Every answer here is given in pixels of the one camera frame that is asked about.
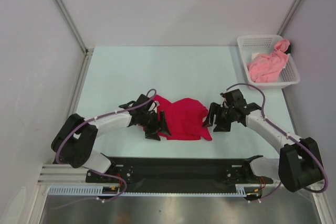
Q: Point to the pink t shirt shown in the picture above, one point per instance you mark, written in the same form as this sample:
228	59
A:
266	68

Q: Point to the right aluminium frame post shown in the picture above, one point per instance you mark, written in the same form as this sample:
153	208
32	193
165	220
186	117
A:
289	16

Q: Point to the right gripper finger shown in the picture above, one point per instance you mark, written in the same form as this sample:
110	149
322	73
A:
222	126
214	115

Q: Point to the left aluminium frame post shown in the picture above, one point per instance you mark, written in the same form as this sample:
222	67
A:
71	25

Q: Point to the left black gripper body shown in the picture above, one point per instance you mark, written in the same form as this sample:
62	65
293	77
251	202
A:
149	120

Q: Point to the aluminium front rail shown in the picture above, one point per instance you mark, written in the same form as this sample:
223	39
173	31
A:
60	174

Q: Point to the white cable duct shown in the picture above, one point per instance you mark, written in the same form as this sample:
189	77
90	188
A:
109	191

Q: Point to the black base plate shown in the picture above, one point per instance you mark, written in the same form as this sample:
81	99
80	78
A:
153	187

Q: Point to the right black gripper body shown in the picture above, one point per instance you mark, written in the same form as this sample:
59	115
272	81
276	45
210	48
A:
227	113

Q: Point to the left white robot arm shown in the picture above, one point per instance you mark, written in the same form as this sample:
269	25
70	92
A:
74	142

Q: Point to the aluminium frame post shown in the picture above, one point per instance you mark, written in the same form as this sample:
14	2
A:
71	25
289	16

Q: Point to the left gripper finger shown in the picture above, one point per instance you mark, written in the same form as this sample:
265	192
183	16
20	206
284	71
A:
151	134
163	125

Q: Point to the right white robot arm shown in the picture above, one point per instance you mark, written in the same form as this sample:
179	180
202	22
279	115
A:
299	164

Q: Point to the white plastic basket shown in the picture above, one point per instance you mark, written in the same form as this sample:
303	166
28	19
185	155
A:
264	44

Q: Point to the red t shirt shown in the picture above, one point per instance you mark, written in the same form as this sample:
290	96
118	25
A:
184	119

